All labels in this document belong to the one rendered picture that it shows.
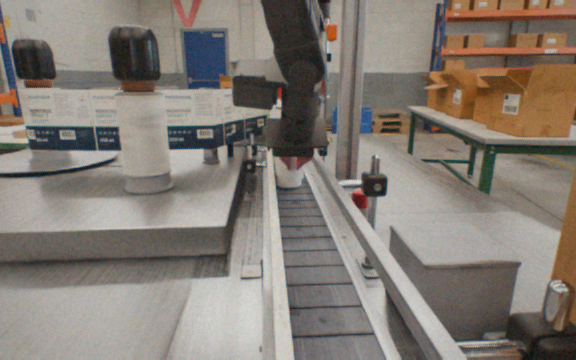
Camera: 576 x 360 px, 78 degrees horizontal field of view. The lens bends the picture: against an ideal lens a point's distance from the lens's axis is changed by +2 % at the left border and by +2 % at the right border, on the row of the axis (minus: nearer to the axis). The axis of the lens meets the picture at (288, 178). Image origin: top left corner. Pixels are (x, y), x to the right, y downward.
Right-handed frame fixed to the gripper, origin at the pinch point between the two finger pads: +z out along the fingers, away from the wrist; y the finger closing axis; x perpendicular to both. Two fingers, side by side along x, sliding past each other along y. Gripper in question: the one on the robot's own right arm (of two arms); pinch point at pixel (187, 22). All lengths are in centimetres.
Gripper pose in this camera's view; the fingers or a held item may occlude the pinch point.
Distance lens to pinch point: 77.6
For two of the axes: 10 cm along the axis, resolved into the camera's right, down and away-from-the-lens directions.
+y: 0.6, 2.7, -9.6
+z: -0.4, 9.6, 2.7
